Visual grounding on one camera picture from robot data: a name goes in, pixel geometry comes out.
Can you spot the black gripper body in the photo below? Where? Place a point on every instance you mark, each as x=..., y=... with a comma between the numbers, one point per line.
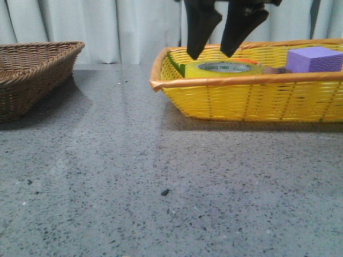
x=270, y=2

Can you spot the brown wicker basket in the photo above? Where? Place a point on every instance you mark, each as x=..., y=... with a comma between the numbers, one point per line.
x=30, y=71

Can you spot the yellow tape roll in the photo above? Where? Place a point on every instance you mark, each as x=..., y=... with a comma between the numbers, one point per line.
x=216, y=69

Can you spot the white curtain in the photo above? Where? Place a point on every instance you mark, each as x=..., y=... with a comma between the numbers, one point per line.
x=133, y=32

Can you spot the orange toy carrot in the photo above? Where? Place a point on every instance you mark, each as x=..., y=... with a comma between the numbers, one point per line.
x=250, y=61

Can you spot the brown object in basket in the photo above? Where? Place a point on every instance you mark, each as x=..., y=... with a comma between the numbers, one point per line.
x=275, y=70

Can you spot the small black debris piece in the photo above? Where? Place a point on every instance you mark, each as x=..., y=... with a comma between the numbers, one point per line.
x=165, y=192

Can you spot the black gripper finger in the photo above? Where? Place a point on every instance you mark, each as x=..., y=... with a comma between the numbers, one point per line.
x=202, y=19
x=243, y=18

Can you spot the yellow woven basket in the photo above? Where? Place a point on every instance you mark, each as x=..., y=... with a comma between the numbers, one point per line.
x=299, y=97

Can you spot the purple foam block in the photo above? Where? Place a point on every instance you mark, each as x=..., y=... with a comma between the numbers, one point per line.
x=314, y=59

